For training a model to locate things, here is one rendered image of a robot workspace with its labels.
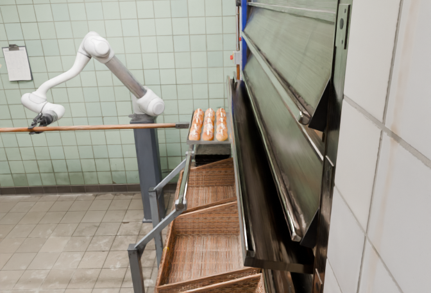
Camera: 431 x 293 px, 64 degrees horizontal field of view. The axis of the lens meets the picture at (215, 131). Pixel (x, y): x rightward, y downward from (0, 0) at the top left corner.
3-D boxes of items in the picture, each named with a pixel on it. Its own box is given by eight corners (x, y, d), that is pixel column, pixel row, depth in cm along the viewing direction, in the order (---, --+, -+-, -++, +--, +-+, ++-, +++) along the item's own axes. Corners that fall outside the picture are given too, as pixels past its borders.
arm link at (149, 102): (160, 102, 291) (172, 108, 274) (147, 116, 287) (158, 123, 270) (93, 29, 244) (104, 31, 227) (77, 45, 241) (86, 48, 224)
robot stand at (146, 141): (146, 210, 343) (135, 114, 307) (167, 209, 343) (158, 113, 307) (142, 223, 324) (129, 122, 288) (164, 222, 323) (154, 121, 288)
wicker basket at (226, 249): (253, 235, 211) (253, 195, 201) (263, 313, 159) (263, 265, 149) (173, 236, 213) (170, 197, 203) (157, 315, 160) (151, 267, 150)
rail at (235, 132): (226, 77, 241) (229, 78, 241) (245, 257, 74) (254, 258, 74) (226, 75, 240) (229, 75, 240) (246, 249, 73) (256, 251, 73)
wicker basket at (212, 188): (244, 186, 267) (244, 153, 257) (253, 232, 214) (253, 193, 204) (181, 188, 267) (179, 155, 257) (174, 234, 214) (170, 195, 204)
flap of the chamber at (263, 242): (226, 81, 242) (254, 85, 243) (243, 267, 75) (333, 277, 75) (226, 77, 241) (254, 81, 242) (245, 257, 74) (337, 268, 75)
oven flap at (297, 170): (246, 74, 240) (256, 45, 233) (310, 247, 73) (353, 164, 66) (240, 72, 240) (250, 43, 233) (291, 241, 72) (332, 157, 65)
